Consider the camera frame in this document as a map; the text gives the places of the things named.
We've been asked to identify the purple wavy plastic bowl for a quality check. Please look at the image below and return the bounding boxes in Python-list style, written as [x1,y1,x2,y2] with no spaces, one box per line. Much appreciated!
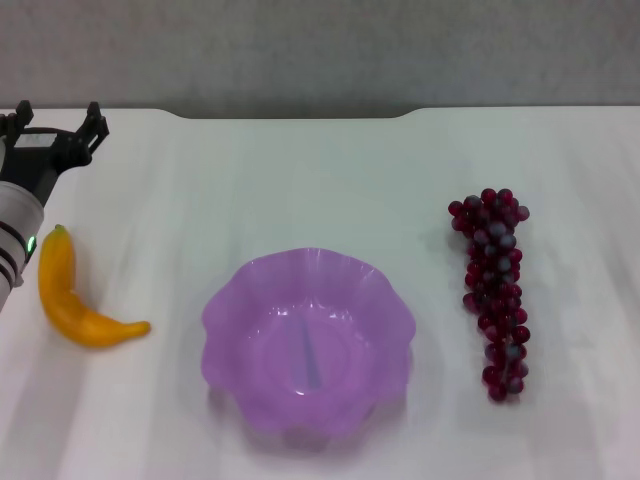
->
[201,246,418,454]

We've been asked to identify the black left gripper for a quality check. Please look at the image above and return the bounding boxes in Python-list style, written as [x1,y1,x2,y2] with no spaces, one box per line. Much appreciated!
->
[0,99,111,207]

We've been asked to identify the dark red grape bunch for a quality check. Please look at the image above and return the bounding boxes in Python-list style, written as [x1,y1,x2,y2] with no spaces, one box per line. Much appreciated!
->
[447,187,532,403]

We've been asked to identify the yellow plastic banana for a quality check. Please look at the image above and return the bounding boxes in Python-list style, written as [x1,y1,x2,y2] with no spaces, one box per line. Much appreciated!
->
[38,224,152,350]

